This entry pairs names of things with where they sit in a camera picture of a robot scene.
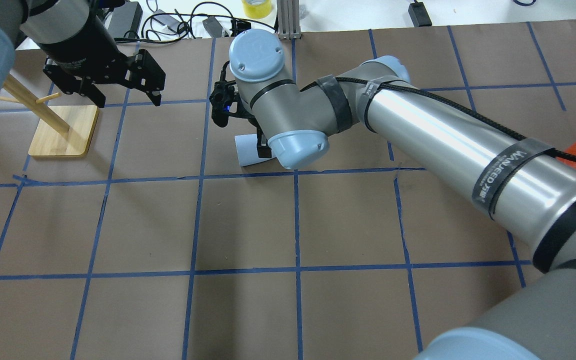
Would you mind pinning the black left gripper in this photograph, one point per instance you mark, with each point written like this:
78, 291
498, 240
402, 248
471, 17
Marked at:
81, 44

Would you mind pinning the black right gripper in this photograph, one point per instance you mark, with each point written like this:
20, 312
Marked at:
262, 145

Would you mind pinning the light blue cup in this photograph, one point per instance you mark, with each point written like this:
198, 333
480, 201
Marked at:
246, 146

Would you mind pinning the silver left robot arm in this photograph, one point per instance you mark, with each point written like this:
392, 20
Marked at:
43, 21

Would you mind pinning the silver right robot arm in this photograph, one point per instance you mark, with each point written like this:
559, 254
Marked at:
520, 182

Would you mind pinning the wooden cup rack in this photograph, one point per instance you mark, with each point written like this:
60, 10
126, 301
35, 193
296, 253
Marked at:
63, 131

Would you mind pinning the yellow tape roll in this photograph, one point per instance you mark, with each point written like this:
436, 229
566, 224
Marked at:
257, 9

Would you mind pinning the black power adapter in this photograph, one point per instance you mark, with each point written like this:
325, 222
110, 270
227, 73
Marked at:
419, 14

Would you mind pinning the aluminium frame post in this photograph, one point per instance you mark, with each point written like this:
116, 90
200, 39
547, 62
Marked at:
288, 19

